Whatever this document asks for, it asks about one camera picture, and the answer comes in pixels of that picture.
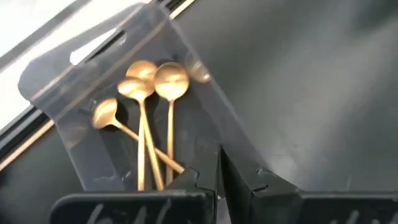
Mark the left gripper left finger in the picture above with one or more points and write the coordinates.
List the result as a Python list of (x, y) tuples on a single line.
[(199, 180)]

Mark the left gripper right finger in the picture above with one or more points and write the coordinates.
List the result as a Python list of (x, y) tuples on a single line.
[(245, 183)]

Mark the black table mat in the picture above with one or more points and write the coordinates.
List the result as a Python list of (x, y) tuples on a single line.
[(311, 93)]

